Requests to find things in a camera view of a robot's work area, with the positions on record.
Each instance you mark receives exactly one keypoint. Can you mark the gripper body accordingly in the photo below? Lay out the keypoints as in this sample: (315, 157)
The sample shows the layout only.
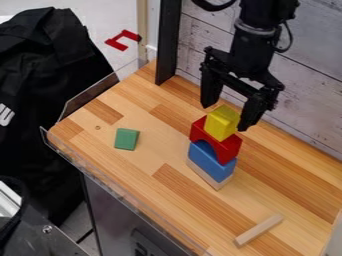
(249, 60)

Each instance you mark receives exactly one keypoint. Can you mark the flat natural wood block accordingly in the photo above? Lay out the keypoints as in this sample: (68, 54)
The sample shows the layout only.
(209, 180)

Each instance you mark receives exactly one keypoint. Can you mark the long natural wood block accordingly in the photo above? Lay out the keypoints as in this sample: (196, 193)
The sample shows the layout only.
(259, 230)

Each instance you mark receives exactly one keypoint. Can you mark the red clamp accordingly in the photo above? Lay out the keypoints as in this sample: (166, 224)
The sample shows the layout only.
(123, 39)

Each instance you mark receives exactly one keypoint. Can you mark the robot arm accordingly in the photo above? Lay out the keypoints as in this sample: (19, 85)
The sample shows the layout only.
(260, 20)

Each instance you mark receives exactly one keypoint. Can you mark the blue block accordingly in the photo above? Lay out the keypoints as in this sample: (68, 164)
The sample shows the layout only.
(210, 162)

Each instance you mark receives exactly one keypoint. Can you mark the green wedge block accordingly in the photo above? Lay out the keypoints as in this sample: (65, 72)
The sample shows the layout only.
(126, 139)

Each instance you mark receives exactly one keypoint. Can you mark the yellow cube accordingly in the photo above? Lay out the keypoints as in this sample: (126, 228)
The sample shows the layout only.
(221, 122)

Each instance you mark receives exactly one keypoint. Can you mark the black cloth bag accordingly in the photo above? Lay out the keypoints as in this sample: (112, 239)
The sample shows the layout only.
(40, 100)

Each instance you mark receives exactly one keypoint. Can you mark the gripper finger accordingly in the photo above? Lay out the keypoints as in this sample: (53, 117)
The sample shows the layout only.
(210, 88)
(252, 111)

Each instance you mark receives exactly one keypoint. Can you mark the red arch block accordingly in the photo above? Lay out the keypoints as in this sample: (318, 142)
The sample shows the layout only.
(218, 143)

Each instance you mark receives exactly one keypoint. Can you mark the black post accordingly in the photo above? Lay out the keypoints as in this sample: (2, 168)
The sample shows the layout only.
(167, 40)

